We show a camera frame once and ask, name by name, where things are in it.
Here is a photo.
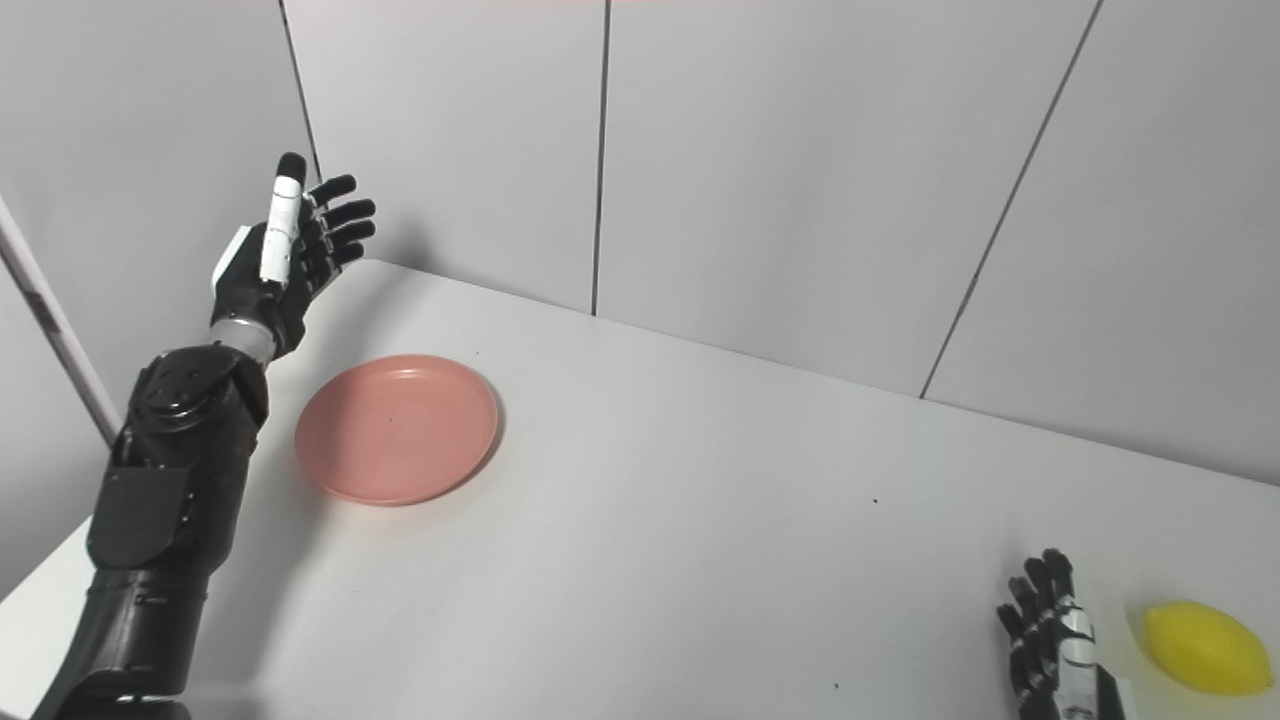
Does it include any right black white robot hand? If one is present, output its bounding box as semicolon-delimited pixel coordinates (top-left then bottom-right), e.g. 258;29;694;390
995;547;1143;720

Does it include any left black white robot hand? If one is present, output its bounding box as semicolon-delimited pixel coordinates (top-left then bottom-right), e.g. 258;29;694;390
209;152;379;362

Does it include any yellow lemon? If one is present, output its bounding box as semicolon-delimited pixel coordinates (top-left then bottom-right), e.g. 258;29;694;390
1142;599;1275;698

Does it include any pink round plate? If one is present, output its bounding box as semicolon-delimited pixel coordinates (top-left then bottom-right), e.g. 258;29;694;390
293;353;501;508

